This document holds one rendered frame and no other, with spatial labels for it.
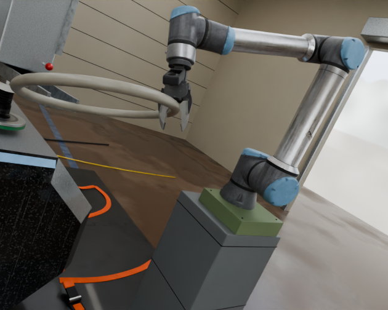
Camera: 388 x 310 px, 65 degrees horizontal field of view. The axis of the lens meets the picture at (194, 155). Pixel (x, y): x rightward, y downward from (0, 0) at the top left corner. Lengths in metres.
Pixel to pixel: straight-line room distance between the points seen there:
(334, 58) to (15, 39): 1.25
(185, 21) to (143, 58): 6.34
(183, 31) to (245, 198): 0.85
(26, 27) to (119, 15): 5.65
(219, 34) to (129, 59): 6.21
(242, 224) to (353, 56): 0.80
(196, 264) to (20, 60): 1.15
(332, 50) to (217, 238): 0.90
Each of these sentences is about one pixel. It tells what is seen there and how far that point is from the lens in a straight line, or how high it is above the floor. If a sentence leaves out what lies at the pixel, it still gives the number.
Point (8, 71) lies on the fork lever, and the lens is 1.46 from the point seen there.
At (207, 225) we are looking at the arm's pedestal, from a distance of 1.43.
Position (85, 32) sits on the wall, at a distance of 6.88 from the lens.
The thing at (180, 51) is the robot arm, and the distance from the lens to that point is 0.96.
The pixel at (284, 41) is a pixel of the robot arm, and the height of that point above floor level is 1.66.
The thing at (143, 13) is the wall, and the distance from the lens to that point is 7.25.
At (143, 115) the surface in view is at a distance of 1.17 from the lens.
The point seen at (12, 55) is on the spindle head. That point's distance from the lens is 1.47.
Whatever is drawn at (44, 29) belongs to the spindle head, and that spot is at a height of 1.32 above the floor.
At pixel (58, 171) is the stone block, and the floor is 0.79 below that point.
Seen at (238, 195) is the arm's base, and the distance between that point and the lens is 1.49.
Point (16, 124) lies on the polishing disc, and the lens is 1.56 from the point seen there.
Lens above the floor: 1.35
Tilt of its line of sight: 11 degrees down
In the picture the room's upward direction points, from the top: 24 degrees clockwise
